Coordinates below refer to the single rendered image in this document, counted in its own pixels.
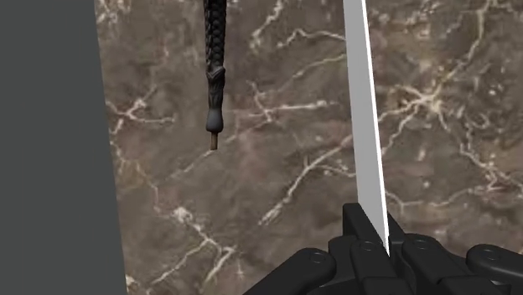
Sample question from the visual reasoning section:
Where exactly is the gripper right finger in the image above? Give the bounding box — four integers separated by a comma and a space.
386, 212, 523, 295

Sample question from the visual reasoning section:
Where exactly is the black braided stick brown tip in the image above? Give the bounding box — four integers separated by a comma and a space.
202, 0, 228, 152

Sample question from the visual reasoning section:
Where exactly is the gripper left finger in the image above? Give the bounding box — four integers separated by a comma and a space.
242, 202, 404, 295

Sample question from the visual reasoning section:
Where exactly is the grey thin blade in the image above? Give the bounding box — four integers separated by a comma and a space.
342, 0, 391, 257

